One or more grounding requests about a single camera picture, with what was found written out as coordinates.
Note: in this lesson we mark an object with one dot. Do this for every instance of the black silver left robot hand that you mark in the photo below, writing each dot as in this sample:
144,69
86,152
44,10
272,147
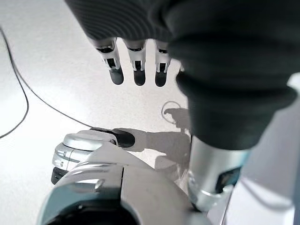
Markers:
222,70

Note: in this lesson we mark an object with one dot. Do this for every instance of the black robot left foot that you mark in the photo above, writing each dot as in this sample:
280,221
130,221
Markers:
124,138

